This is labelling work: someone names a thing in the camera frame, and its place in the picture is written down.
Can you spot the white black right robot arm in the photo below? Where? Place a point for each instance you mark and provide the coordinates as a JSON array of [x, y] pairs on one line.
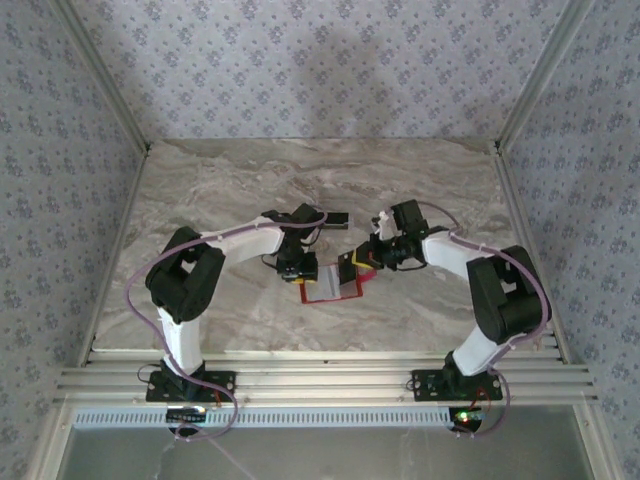
[[445, 255]]

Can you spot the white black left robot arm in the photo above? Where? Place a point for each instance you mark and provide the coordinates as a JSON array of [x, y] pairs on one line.
[[250, 245]]

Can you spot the aluminium extrusion base rails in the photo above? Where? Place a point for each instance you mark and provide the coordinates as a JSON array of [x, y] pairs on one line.
[[325, 380]]

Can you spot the black circuit board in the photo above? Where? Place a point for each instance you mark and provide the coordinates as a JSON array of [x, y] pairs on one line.
[[186, 414]]

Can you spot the circuit board with green light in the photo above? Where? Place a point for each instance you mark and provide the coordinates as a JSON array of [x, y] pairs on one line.
[[467, 416]]

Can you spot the grey metal sheet panel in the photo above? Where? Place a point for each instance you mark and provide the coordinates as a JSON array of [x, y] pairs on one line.
[[325, 455]]

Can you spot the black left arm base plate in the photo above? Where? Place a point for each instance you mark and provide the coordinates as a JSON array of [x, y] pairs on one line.
[[222, 380]]

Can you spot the aluminium side rail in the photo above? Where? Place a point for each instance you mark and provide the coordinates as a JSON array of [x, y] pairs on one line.
[[122, 225], [532, 250]]

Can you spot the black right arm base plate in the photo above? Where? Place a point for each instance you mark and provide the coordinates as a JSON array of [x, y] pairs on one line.
[[424, 390]]

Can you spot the aluminium corner post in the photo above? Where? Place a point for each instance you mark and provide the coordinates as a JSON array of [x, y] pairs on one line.
[[104, 75], [541, 75]]

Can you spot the aluminium frame leg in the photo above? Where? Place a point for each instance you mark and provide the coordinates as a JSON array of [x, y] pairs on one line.
[[595, 445], [50, 445]]

